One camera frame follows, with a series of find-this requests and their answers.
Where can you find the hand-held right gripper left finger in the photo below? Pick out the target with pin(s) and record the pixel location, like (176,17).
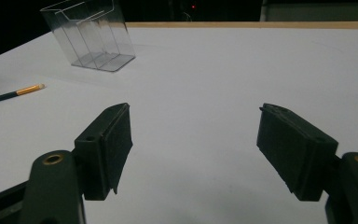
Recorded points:
(99,155)

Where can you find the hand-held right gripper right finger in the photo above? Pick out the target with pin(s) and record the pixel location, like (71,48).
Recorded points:
(295,152)

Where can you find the dark pencil with gold end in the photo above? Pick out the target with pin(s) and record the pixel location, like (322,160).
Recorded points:
(9,94)

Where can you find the clear acrylic pen holder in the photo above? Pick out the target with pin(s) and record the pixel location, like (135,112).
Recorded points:
(96,40)

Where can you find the grey panel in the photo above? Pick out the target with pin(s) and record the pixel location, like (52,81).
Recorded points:
(320,11)

